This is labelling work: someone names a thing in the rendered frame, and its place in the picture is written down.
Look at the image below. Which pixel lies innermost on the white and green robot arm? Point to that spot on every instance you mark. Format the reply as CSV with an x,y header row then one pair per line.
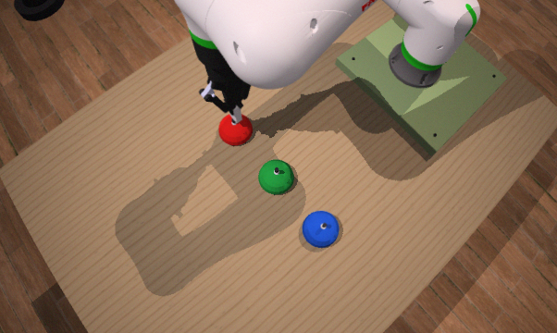
x,y
270,44

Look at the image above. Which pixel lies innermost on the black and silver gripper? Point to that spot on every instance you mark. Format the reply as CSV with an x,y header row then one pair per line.
x,y
240,91

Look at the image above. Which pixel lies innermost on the blue dome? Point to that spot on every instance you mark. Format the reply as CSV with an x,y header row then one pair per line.
x,y
317,232

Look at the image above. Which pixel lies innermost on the green dome bell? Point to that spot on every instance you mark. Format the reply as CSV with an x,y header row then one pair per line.
x,y
276,177

